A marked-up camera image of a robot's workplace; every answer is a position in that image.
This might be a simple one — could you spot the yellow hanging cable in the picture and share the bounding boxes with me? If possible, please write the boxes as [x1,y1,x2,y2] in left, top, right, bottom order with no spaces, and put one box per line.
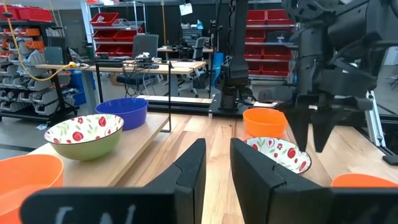
[2,0,78,82]

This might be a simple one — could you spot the wooden top office desk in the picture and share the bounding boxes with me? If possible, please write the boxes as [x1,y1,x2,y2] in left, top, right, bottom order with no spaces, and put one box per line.
[35,59,208,98]

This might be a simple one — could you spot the red bin shelving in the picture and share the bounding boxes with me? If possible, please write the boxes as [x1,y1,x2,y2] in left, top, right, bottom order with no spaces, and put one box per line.
[244,8,298,78]

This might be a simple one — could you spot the grey office chair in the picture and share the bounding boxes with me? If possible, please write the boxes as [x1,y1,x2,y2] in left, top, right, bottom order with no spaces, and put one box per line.
[116,33,160,94]

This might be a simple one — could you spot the black wire dish rack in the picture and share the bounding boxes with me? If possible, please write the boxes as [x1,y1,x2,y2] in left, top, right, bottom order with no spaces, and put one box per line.
[27,60,175,188]

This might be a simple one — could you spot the floral green mini bowl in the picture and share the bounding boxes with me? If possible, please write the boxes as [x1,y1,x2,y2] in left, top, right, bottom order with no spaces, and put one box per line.
[44,113,125,162]
[244,137,313,174]

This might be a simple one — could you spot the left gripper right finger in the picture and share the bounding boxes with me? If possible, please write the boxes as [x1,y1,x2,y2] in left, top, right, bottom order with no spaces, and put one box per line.
[229,138,398,224]

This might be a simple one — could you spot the orange plastic mini bowl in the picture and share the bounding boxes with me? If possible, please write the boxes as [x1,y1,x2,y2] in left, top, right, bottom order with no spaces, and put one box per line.
[0,154,65,224]
[330,173,398,189]
[242,108,289,139]

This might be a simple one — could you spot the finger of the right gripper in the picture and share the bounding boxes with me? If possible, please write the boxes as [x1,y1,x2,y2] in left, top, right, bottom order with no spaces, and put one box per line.
[310,107,339,154]
[285,104,312,152]

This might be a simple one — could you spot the wire rack red bins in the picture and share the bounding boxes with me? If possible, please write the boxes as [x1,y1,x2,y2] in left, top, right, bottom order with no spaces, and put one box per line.
[88,1,147,59]

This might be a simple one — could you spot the blue barrel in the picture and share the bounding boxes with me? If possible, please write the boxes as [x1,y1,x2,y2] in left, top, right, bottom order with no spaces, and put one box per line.
[212,51,225,88]

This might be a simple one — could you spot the grey bin storage rack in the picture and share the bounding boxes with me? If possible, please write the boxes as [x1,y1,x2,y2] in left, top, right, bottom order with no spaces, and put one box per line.
[0,4,80,123]

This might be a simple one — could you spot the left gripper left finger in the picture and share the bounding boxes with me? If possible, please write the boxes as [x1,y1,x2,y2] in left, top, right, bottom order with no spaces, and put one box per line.
[20,138,207,224]

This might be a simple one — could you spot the blue plastic mini bowl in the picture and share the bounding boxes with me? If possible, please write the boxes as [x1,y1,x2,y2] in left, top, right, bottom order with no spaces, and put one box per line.
[95,97,149,131]

